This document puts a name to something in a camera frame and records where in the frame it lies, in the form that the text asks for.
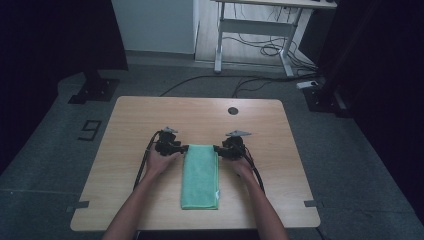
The black round table grommet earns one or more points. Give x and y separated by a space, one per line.
233 111

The grey tape strip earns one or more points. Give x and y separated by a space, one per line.
311 203
80 205

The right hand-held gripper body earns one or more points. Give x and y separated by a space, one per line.
235 148

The person's right hand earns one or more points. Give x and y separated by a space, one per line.
242 168

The black stand with square base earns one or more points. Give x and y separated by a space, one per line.
95 89

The person's left hand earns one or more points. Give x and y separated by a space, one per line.
160 163

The dark curtain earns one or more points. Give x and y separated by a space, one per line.
390 83
50 50

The light green microfibre cloth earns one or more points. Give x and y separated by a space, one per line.
200 178

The black stand with long base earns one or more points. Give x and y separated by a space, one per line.
325 100

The white power strip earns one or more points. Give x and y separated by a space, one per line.
307 84

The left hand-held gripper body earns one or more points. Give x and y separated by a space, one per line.
166 143

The white metal desk frame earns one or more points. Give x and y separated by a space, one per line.
255 26

